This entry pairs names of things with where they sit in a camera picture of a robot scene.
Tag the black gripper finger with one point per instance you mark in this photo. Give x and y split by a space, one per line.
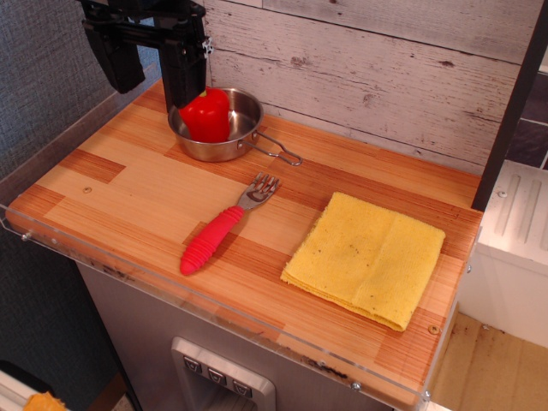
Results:
118 58
184 73

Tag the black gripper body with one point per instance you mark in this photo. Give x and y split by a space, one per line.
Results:
152 23

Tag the red handled fork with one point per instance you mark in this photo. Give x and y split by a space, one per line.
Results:
206 242

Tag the yellow cloth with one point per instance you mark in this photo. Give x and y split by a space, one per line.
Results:
367 259

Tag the red bell pepper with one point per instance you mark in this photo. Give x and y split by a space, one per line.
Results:
207 116

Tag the small steel pan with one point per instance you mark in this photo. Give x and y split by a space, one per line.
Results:
245 115

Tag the clear acrylic table guard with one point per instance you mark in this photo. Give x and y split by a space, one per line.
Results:
125 201

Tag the silver dispenser panel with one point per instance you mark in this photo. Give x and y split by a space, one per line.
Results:
211 382

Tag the yellow object bottom left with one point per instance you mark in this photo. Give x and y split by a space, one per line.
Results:
44 402

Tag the white toy sink unit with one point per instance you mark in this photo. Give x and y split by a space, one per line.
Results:
505 285

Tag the dark vertical post right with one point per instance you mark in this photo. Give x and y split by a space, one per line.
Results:
517 101

